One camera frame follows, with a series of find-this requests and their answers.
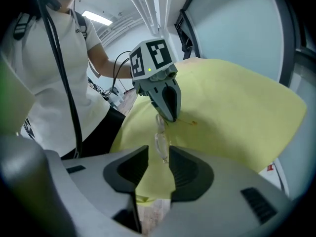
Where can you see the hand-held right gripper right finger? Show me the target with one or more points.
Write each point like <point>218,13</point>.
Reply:
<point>197,181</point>

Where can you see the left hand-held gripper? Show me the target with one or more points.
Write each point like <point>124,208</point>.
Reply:
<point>148,60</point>

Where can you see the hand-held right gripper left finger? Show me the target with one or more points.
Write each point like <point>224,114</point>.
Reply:
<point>123,171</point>

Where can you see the clear-framed eyeglasses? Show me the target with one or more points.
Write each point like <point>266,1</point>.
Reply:
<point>161,146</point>

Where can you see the person's left forearm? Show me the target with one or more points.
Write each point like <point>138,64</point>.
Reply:
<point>108,65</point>

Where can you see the person's black trousers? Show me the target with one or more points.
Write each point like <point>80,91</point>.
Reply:
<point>106,132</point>

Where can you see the green tablecloth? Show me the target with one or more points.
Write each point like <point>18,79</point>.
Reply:
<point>234,107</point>

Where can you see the ceiling light panel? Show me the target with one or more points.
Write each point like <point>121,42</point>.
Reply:
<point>96,17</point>

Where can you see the person's white t-shirt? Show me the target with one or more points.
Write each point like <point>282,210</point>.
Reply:
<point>49,70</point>

